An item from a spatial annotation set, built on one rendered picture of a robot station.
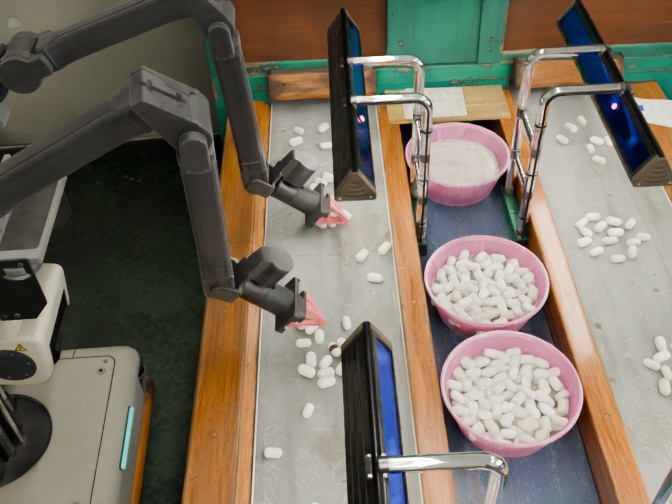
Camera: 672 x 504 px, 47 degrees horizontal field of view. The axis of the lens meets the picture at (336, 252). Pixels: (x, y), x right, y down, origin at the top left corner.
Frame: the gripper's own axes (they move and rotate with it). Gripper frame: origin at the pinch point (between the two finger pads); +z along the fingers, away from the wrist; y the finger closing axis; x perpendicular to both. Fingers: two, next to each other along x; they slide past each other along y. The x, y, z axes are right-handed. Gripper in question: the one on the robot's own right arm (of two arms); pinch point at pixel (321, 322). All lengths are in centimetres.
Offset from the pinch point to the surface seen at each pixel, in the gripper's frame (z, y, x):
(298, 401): 1.0, -13.6, 9.0
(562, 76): 50, 83, -46
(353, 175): -13.7, 9.7, -26.8
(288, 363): -0.6, -4.3, 10.3
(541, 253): 40, 21, -29
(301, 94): -3, 82, 2
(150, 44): -30, 162, 61
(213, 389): -12.9, -11.6, 17.9
